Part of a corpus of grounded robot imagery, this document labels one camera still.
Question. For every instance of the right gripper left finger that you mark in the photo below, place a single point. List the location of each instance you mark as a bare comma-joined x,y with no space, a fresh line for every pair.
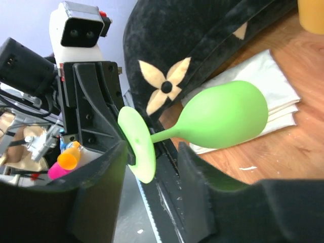
79,207

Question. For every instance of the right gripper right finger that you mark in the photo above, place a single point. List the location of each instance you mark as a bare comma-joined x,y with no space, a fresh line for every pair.
219,208

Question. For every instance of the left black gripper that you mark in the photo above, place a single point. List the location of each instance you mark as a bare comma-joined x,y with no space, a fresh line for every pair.
90,99

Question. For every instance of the green wine glass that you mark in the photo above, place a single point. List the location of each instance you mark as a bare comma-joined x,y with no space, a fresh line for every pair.
217,117

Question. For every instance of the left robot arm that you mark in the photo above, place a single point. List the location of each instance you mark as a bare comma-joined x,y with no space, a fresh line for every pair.
25,70

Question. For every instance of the front yellow wine glass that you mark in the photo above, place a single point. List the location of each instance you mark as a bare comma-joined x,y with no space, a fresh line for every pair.
311,15

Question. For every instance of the pink plastic cup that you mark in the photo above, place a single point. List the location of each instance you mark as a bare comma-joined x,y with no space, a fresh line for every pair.
55,171

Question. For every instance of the orange plastic cup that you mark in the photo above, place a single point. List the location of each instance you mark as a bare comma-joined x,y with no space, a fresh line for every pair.
70,157

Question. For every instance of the black floral plush pillow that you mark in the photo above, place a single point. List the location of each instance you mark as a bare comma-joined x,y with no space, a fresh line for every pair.
172,47

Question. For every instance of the folded white cloth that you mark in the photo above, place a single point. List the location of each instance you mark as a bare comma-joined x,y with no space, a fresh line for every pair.
263,72

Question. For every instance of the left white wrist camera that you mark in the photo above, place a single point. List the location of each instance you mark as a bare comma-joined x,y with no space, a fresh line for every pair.
74,30

